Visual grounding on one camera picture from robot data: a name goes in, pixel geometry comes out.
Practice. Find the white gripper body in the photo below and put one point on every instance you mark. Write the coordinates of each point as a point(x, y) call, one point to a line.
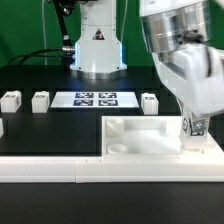
point(196, 77)

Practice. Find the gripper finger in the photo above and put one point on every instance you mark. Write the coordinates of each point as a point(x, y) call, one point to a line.
point(200, 124)

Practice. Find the white square table top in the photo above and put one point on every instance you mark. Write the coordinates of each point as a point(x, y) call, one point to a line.
point(149, 135)

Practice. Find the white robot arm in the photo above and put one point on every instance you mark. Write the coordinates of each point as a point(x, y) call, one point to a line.
point(175, 32)

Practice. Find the white U-shaped obstacle fence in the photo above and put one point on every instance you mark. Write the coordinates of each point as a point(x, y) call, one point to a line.
point(188, 167)

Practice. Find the white sheet with AprilTags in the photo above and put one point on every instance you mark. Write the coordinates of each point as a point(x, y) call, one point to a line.
point(95, 100)

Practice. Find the white part at left edge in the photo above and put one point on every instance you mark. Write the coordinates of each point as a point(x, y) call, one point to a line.
point(1, 128)

